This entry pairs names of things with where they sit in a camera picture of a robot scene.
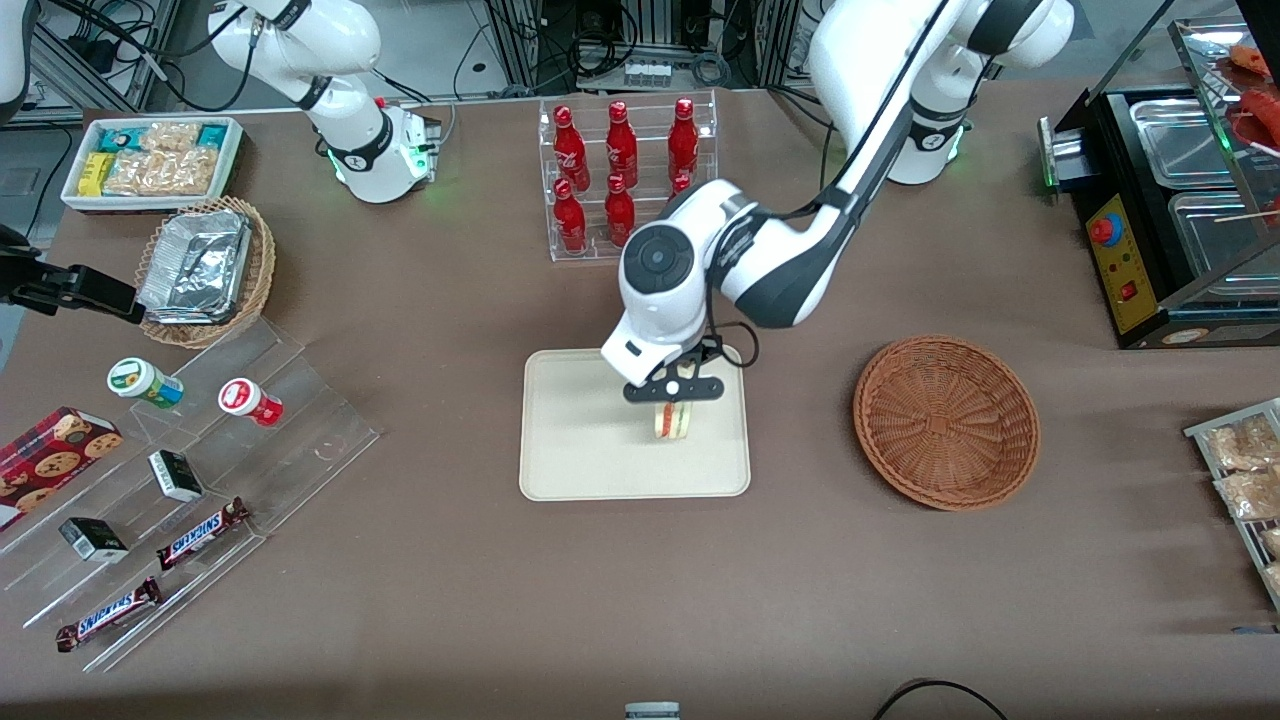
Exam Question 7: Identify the Snickers chocolate bar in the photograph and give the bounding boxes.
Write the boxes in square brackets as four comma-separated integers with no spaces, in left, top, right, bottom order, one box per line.
[55,577,164,654]
[156,497,250,572]

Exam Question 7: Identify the black cable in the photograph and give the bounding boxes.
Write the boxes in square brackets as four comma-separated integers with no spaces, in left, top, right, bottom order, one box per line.
[871,679,1008,720]

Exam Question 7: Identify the green lid snack cup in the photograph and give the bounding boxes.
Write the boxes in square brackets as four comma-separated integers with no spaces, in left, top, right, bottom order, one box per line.
[107,357,185,410]

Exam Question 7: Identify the red cookie box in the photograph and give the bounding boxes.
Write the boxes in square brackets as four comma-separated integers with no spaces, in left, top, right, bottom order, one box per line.
[0,406,124,533]

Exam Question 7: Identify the black hot food warmer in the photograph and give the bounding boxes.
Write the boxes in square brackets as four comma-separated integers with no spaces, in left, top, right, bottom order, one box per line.
[1038,14,1280,350]

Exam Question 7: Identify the red sausage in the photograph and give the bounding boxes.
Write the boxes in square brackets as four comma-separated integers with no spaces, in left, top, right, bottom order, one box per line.
[1236,90,1280,147]

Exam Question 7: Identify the cream plastic tray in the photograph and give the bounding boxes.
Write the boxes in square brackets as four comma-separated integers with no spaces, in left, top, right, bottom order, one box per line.
[519,345,752,502]

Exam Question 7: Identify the clear acrylic stepped display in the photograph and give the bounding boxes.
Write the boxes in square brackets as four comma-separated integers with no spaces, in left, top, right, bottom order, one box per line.
[0,318,382,674]

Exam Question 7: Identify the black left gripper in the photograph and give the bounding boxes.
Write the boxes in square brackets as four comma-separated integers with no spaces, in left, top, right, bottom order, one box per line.
[624,338,725,427]

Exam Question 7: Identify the clear acrylic bottle rack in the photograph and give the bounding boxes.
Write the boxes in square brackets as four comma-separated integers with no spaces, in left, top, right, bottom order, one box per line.
[539,89,719,264]

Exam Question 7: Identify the stacked aluminium foil containers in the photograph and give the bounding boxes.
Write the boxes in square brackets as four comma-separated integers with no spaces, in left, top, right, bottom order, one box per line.
[138,209,253,324]

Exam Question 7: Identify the light wicker basket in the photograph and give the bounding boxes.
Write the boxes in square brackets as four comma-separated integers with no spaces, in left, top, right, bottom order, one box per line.
[135,196,277,350]

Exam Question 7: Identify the steel food pan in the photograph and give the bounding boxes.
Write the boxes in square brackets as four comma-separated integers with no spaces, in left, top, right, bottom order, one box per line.
[1168,190,1280,304]
[1128,98,1237,191]

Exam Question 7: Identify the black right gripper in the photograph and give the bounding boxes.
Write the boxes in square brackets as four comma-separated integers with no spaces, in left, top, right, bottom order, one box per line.
[0,225,144,324]

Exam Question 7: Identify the clear cracker bag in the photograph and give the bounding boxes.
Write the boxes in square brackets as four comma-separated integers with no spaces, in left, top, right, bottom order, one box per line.
[160,147,220,197]
[103,150,167,197]
[140,122,202,154]

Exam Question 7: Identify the white wire rack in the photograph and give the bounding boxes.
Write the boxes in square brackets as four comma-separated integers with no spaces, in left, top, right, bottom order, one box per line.
[1184,397,1280,613]

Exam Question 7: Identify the red lid snack cup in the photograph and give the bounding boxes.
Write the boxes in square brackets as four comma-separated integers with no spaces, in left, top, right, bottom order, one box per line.
[218,378,284,428]

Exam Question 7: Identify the small black box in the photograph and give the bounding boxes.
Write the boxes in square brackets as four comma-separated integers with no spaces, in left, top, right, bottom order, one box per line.
[59,517,130,564]
[148,450,204,503]

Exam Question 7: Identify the white rectangular snack bin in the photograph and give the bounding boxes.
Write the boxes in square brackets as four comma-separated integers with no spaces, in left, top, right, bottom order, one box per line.
[61,116,245,214]

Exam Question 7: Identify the round brown wicker basket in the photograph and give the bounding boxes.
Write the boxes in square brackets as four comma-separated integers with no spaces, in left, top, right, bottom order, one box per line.
[853,335,1042,512]

